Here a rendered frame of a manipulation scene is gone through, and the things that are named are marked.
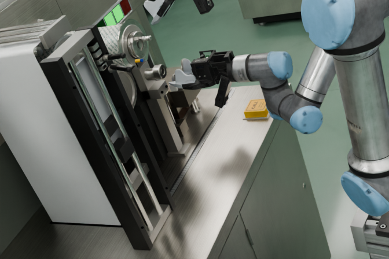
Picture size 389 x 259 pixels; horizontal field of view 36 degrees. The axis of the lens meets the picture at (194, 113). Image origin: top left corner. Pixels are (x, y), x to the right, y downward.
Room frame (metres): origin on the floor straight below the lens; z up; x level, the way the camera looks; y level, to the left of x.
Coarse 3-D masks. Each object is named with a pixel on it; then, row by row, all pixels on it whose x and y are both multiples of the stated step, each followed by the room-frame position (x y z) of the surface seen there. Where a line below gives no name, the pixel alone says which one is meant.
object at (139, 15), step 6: (138, 12) 2.50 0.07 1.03; (144, 12) 2.54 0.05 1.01; (132, 18) 2.51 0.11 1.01; (138, 18) 2.50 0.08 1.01; (144, 18) 2.52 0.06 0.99; (144, 24) 2.51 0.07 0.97; (144, 30) 2.50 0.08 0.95; (150, 30) 2.53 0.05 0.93; (150, 42) 2.50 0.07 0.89; (156, 42) 2.54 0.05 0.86; (150, 48) 2.50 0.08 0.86; (156, 48) 2.52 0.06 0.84; (156, 54) 2.51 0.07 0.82; (156, 60) 2.50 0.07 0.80; (162, 60) 2.53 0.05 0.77
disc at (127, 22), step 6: (126, 24) 1.58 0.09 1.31; (132, 24) 1.60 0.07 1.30; (138, 24) 1.63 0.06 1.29; (120, 30) 1.55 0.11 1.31; (120, 36) 1.54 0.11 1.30; (120, 42) 1.54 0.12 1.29; (120, 48) 1.53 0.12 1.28; (126, 60) 1.53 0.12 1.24; (144, 60) 1.59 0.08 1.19; (132, 66) 1.54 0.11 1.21
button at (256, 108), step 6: (252, 102) 1.61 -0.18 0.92; (258, 102) 1.60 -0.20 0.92; (264, 102) 1.58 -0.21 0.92; (246, 108) 1.59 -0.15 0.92; (252, 108) 1.58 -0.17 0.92; (258, 108) 1.56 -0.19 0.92; (264, 108) 1.55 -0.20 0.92; (246, 114) 1.57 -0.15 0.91; (252, 114) 1.56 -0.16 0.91; (258, 114) 1.55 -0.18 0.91; (264, 114) 1.54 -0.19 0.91
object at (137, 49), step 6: (132, 36) 1.56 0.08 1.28; (138, 36) 1.57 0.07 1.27; (132, 42) 1.54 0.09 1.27; (138, 42) 1.57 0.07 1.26; (144, 42) 1.59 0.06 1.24; (132, 48) 1.54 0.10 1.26; (138, 48) 1.56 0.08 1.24; (144, 48) 1.58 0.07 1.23; (132, 54) 1.54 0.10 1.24; (138, 54) 1.55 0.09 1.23; (144, 54) 1.57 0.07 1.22
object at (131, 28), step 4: (128, 28) 1.58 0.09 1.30; (132, 28) 1.59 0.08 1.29; (136, 28) 1.61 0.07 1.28; (124, 32) 1.56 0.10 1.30; (128, 32) 1.57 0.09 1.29; (124, 36) 1.55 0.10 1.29; (124, 40) 1.55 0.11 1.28; (124, 44) 1.54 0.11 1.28; (124, 48) 1.54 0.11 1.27; (124, 52) 1.53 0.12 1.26; (128, 52) 1.54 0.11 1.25; (128, 56) 1.54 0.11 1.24; (144, 56) 1.60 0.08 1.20; (128, 60) 1.53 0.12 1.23; (132, 60) 1.55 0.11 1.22; (132, 64) 1.54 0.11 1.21
